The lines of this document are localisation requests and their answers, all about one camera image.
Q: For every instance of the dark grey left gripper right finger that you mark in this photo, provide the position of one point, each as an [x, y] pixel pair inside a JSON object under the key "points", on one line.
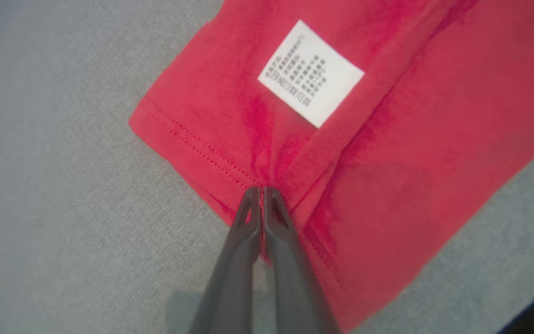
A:
{"points": [[295, 287]]}

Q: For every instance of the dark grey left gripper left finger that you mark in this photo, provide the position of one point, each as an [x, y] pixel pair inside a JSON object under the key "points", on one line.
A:
{"points": [[232, 278]]}

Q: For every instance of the red and white jersey garment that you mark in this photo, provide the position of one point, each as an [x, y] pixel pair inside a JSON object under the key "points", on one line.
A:
{"points": [[410, 139]]}

